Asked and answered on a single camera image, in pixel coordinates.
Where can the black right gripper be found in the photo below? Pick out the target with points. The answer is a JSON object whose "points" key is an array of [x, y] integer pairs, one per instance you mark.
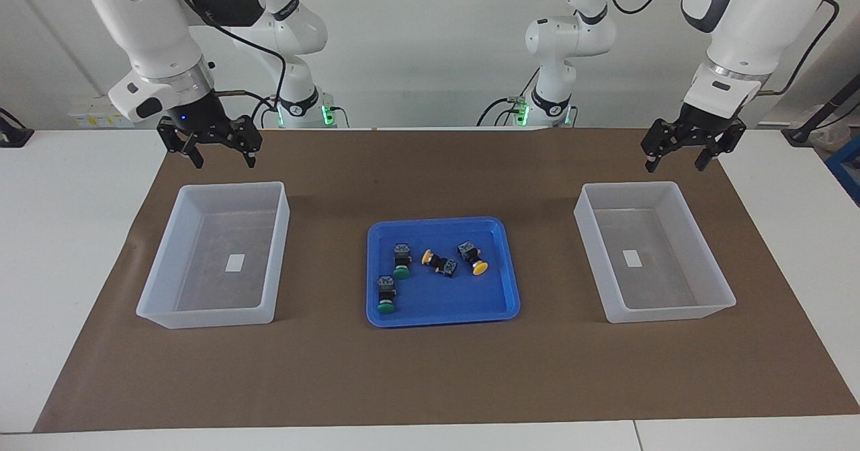
{"points": [[208, 125]]}

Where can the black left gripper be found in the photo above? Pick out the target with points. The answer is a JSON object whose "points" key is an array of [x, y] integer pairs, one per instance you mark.
{"points": [[695, 130]]}

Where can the green push button switch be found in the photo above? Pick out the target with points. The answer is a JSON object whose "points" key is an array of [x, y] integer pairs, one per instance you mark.
{"points": [[386, 294], [402, 260]]}

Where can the yellow push button switch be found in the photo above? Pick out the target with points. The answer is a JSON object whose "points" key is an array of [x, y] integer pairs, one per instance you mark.
{"points": [[471, 257], [441, 263]]}

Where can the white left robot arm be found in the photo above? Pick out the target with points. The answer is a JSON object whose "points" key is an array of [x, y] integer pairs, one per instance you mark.
{"points": [[759, 14]]}

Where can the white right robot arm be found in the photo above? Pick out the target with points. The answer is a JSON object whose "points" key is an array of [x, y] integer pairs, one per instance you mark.
{"points": [[141, 21]]}

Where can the small white label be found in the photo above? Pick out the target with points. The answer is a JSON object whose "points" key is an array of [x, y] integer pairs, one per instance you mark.
{"points": [[631, 258], [236, 263]]}

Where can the black stand pole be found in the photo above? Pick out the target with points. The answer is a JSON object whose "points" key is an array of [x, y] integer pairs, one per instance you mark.
{"points": [[796, 135]]}

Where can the translucent white plastic box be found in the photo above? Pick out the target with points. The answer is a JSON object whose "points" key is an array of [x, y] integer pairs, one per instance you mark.
{"points": [[662, 283], [201, 283]]}

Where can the clear plastic bag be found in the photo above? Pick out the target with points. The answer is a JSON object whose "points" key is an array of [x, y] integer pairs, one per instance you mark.
{"points": [[832, 136]]}

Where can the black clamp base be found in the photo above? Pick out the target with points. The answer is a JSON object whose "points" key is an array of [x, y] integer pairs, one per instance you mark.
{"points": [[15, 135]]}

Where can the blue plastic tray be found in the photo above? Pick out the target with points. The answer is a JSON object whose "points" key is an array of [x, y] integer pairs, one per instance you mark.
{"points": [[457, 300]]}

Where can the brown table mat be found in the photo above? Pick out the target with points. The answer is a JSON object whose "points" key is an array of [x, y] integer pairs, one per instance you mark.
{"points": [[430, 384]]}

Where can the blue frame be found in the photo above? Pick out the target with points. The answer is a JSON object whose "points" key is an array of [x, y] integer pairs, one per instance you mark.
{"points": [[846, 165]]}

